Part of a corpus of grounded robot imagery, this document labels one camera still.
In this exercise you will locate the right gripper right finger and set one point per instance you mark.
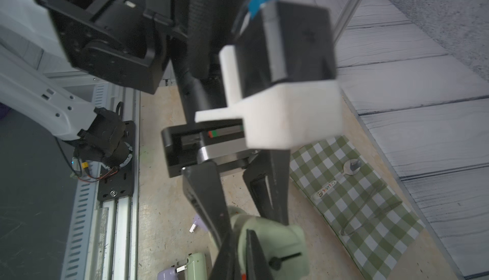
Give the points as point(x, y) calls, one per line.
point(257, 267)

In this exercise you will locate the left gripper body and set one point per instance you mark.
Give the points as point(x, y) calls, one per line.
point(221, 142)

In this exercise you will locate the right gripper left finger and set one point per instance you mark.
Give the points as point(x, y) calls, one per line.
point(226, 266)

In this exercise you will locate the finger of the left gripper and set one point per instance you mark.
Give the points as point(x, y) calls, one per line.
point(203, 189)
point(267, 179)

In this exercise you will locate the green flashlight top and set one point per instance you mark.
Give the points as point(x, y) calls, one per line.
point(284, 246)

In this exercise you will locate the green flashlight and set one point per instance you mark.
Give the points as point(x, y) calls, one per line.
point(284, 246)
point(195, 268)

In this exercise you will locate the purple flashlight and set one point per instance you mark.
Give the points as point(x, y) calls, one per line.
point(171, 273)
point(197, 223)

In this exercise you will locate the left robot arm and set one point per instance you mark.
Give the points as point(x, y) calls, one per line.
point(130, 42)

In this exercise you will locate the green flashlight lower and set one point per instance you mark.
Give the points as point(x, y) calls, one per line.
point(195, 268)

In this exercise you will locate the purple flashlight bottom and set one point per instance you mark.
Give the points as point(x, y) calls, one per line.
point(171, 273)

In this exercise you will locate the green checkered cloth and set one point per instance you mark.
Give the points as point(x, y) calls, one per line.
point(372, 222)

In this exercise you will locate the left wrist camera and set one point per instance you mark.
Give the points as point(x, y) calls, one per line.
point(280, 77)

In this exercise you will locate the metal base rail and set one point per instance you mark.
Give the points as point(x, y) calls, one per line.
point(103, 237)

